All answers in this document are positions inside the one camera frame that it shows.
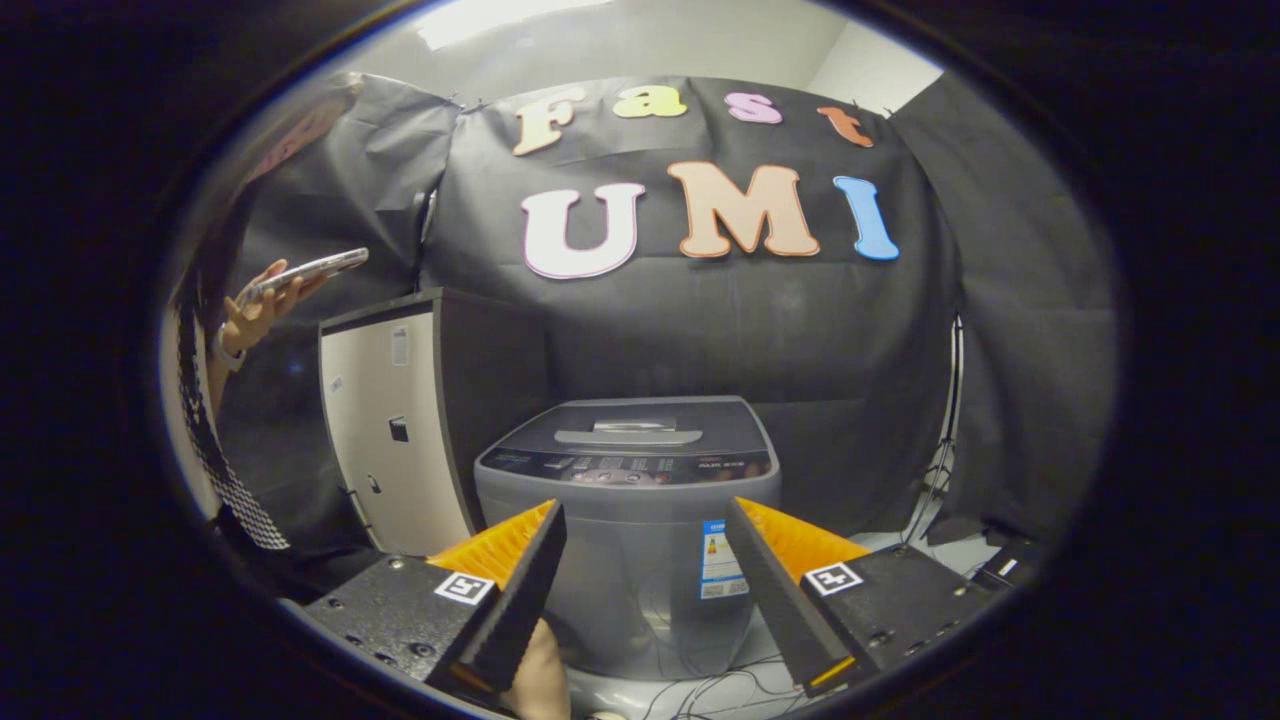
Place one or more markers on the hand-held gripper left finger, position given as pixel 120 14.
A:
pixel 520 600

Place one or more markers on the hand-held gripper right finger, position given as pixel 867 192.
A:
pixel 775 600

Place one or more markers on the grey washing machine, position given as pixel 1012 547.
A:
pixel 640 570

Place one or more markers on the beige cabinet with dark sides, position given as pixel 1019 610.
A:
pixel 390 470

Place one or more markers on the black box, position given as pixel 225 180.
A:
pixel 1010 567

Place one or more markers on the black light stand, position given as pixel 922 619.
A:
pixel 945 420

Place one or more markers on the smartphone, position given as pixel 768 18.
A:
pixel 310 270

